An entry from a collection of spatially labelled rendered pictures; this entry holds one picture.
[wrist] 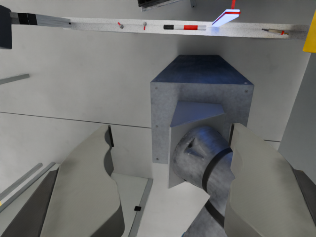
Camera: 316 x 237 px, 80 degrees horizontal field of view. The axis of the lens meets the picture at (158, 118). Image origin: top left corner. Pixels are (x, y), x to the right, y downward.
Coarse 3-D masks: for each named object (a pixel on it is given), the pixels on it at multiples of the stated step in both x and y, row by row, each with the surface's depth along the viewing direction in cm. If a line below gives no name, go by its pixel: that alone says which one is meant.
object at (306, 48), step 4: (312, 20) 46; (312, 24) 46; (312, 28) 46; (308, 32) 47; (312, 32) 45; (308, 36) 47; (312, 36) 45; (308, 40) 46; (312, 40) 45; (304, 44) 48; (308, 44) 46; (312, 44) 45; (304, 48) 48; (308, 48) 46; (312, 48) 45; (312, 52) 45
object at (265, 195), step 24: (240, 144) 10; (264, 144) 10; (240, 168) 9; (264, 168) 8; (288, 168) 8; (240, 192) 7; (264, 192) 7; (288, 192) 7; (240, 216) 6; (264, 216) 6; (288, 216) 6
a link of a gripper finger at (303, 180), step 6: (300, 174) 8; (300, 180) 8; (306, 180) 8; (300, 186) 7; (306, 186) 7; (312, 186) 7; (306, 192) 7; (312, 192) 7; (306, 198) 7; (312, 198) 7; (312, 204) 7; (312, 210) 7; (312, 216) 6
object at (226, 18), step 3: (225, 15) 32; (228, 15) 32; (231, 15) 32; (234, 15) 32; (237, 15) 32; (222, 18) 36; (225, 18) 36; (228, 18) 35; (231, 18) 35; (219, 21) 42; (222, 21) 42; (225, 21) 42; (228, 21) 41; (213, 24) 56; (216, 24) 53; (219, 24) 52
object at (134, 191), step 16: (112, 176) 203; (128, 176) 204; (16, 192) 177; (32, 192) 179; (128, 192) 184; (144, 192) 184; (0, 208) 161; (16, 208) 162; (128, 208) 167; (144, 208) 168; (0, 224) 148; (128, 224) 153
